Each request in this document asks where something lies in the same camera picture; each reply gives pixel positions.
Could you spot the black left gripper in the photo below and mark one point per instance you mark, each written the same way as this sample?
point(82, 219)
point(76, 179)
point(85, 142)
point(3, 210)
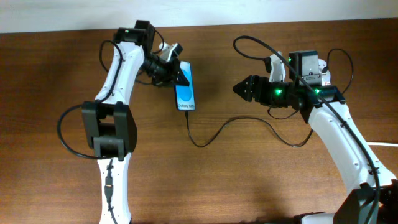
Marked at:
point(170, 77)

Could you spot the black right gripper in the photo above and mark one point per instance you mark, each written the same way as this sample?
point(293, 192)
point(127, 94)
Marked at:
point(260, 97)

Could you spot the blue Samsung Galaxy smartphone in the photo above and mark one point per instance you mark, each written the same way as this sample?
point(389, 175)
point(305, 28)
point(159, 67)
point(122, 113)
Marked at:
point(185, 98)

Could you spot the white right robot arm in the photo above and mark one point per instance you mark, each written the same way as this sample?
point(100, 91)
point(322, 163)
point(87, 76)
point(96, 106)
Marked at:
point(370, 186)

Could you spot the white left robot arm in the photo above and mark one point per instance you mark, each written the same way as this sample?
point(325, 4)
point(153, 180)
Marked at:
point(110, 128)

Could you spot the white power extension socket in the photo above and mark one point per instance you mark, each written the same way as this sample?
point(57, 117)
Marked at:
point(326, 76)

